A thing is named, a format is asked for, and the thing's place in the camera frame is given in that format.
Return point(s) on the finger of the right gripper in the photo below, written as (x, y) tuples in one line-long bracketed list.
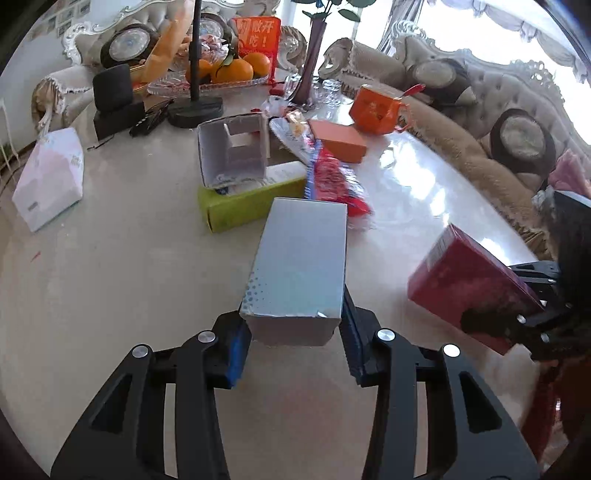
[(533, 330), (544, 272)]

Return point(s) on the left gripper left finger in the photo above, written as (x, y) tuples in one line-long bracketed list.
[(120, 434)]

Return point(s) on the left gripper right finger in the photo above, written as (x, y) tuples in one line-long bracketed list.
[(470, 433)]

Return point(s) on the dark red box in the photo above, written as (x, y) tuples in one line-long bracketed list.
[(459, 274)]

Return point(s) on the silver blue box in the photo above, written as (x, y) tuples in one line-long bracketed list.
[(297, 285)]

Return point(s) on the grey cardboard box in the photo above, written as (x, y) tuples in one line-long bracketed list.
[(232, 150)]

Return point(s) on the red fuzzy sleeve right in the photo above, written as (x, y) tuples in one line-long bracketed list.
[(561, 400)]

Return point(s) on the round cushion right couch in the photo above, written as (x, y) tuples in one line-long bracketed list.
[(522, 144)]

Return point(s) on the beige couch right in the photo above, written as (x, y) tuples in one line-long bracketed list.
[(460, 134)]

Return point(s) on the orange mug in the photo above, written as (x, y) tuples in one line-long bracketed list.
[(376, 112)]

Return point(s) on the red foil snack wrapper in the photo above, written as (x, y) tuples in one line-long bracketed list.
[(326, 177)]

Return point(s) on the orange flat box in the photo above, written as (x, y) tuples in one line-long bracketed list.
[(344, 142)]

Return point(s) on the green box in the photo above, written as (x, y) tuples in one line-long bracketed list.
[(237, 205)]

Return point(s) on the white tissue pack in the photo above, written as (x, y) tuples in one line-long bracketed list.
[(52, 179)]

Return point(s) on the purple glass vase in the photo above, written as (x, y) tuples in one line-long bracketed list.
[(302, 93)]

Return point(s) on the black phone stand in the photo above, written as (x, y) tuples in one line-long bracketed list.
[(188, 113)]

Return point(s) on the ornate white sofa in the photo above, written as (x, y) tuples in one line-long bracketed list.
[(60, 96)]

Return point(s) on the orange fruit right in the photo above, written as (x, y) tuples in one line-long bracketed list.
[(260, 63)]

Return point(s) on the orange fruit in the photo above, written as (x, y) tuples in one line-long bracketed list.
[(238, 70), (204, 70), (260, 63)]

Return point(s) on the black speaker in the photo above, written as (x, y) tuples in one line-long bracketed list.
[(112, 89)]

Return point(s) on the red snack bag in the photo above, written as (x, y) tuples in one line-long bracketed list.
[(259, 34)]

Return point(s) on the orange fruit middle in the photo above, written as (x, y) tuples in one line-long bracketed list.
[(238, 70)]

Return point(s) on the orange fruit left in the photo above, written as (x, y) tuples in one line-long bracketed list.
[(204, 70)]

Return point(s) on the round sofa cushion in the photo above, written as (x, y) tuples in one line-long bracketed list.
[(131, 45)]

